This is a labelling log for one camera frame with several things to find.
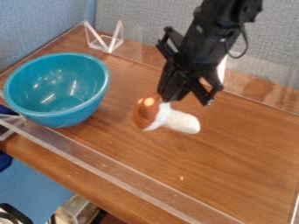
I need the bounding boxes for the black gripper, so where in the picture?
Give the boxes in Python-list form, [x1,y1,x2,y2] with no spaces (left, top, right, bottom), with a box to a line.
[156,24,224,106]

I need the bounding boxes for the brown white plush mushroom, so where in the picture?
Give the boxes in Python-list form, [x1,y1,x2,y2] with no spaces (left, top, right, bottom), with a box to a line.
[132,94,201,134]

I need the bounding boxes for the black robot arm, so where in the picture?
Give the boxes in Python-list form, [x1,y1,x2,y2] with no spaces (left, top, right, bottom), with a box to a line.
[156,0,263,105]

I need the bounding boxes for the blue bowl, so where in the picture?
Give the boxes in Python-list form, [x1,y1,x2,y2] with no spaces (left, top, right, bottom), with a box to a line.
[4,52,110,128]

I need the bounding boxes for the clear acrylic front barrier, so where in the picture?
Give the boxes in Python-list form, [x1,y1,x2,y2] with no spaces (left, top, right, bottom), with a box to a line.
[13,121,243,224]

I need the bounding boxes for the blue cloth object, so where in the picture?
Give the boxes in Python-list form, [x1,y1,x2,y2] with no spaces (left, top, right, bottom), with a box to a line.
[0,104,17,172]

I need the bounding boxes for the black white object below table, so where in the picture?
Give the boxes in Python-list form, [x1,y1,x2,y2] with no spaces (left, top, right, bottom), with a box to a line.
[0,203,33,224]

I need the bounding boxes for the clear acrylic corner bracket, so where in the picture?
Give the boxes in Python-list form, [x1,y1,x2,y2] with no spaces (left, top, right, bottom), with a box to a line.
[82,21,124,53]

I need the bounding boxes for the clear acrylic left bracket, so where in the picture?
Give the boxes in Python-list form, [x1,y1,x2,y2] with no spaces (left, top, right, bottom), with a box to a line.
[0,112,25,136]

